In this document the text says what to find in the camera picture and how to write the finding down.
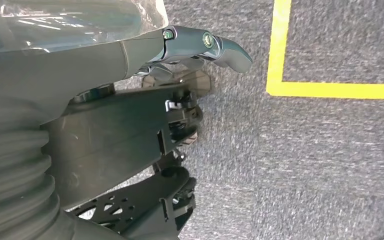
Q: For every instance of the yellow floor tape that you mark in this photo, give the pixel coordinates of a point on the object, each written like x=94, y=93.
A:
x=279, y=49

